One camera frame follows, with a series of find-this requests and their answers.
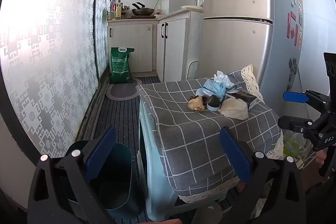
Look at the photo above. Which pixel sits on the black cooktop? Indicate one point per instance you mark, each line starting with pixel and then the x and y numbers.
pixel 141 17

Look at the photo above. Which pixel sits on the single door kitchen cabinet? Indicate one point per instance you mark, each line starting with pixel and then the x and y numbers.
pixel 131 45

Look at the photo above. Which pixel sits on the green rice bag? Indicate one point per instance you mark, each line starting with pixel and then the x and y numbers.
pixel 120 66

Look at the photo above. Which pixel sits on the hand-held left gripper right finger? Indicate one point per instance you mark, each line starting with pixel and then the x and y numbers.
pixel 235 153

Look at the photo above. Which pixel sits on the dark green round object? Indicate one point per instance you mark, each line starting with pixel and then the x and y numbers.
pixel 215 100

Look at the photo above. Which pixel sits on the grey checked cloth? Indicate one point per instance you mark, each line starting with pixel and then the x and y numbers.
pixel 189 134

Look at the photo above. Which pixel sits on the double door kitchen cabinet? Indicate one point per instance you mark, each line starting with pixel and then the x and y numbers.
pixel 176 50

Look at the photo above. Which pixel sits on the striped dark floor rug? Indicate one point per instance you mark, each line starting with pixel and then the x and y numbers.
pixel 123 113

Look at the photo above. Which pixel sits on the white tissue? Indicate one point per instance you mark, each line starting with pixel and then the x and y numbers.
pixel 221 78

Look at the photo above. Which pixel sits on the patterned frosted sliding door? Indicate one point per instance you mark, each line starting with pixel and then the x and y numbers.
pixel 52 56

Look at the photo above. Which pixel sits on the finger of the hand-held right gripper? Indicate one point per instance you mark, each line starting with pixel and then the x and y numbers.
pixel 295 97
pixel 288 121

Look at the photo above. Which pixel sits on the oval grey mat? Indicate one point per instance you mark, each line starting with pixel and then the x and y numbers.
pixel 123 91

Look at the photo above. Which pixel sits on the dark teal trash bin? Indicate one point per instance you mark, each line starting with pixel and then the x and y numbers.
pixel 118 174

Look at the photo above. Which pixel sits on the silver refrigerator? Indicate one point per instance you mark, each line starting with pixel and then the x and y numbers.
pixel 236 3

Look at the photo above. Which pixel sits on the light blue plastic stool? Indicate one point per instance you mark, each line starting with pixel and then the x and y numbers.
pixel 155 187

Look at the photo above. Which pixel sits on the plant in plastic bag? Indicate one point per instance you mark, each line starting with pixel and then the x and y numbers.
pixel 291 146

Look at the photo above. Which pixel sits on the blue tissue pack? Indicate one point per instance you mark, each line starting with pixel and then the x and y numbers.
pixel 214 88

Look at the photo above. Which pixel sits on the beige paper bag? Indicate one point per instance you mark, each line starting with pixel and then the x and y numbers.
pixel 233 108

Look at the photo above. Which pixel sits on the person's right hand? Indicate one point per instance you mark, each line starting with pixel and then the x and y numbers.
pixel 320 158

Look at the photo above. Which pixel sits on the red cap oil bottle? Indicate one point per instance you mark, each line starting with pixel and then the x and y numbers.
pixel 112 10

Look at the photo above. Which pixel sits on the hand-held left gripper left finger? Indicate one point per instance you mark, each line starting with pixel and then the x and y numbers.
pixel 101 150

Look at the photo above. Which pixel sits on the metal wok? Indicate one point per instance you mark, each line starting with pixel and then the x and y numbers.
pixel 143 11

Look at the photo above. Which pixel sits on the yellow label bottle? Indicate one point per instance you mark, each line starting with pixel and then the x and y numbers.
pixel 119 10

